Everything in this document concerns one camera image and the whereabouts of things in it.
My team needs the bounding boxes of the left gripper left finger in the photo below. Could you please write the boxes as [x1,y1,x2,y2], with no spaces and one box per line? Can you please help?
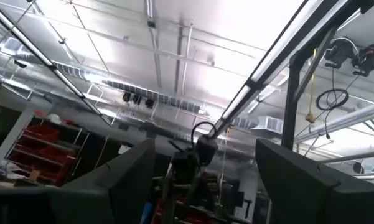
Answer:
[49,139,156,224]

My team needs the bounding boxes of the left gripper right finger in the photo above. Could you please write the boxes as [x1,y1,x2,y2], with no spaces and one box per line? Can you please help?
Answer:
[255,139,340,224]

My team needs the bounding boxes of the shelf with red bins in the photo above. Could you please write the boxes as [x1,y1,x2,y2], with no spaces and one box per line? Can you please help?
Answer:
[6,116,91,187]

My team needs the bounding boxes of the black aluminium rig frame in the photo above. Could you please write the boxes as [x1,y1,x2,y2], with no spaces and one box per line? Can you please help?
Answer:
[0,0,374,150]

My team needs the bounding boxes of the yellow hanging cord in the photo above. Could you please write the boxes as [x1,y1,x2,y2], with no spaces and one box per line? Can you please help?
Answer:
[305,48,317,124]

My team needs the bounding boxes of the black overhead camera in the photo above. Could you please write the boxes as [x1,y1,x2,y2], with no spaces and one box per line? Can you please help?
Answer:
[324,37,358,69]

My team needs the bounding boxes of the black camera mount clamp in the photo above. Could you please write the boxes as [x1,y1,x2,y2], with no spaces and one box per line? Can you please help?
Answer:
[351,44,374,77]

